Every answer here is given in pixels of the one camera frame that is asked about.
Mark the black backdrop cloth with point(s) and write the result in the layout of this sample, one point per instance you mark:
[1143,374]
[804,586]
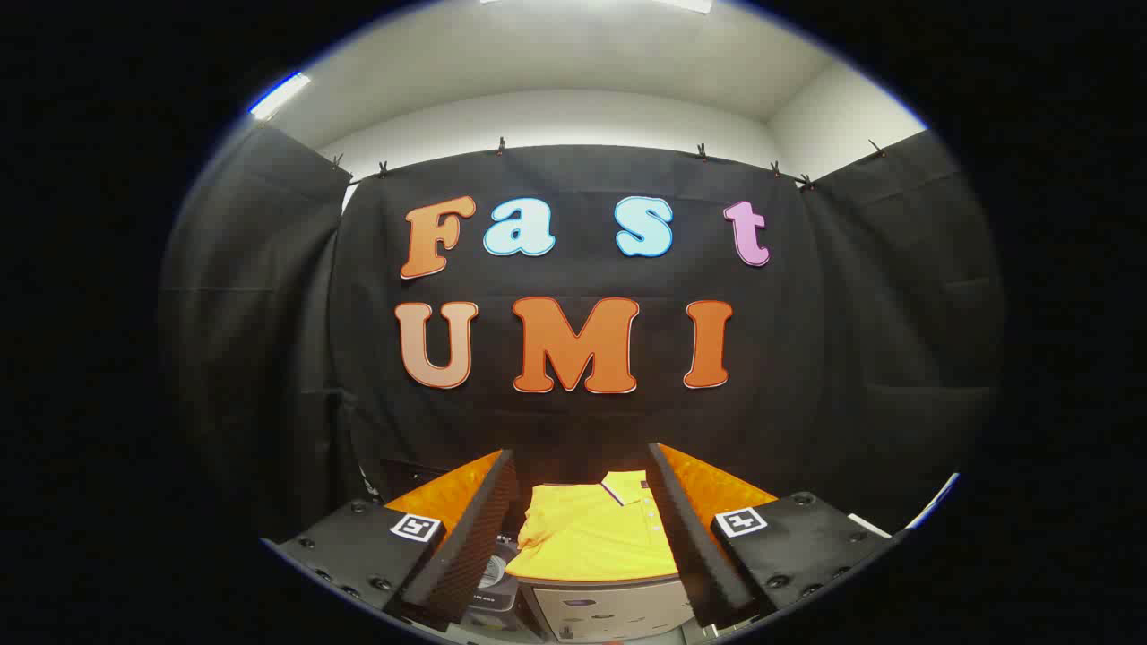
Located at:
[573,421]

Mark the ceiling light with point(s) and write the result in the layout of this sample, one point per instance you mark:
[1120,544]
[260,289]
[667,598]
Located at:
[280,95]

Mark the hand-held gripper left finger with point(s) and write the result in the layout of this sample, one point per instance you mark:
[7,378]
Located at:
[470,546]

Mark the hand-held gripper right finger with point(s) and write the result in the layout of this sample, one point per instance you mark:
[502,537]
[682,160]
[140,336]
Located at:
[694,546]

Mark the yellow-orange collared shirt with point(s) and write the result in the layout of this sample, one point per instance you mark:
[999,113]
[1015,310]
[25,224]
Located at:
[582,537]

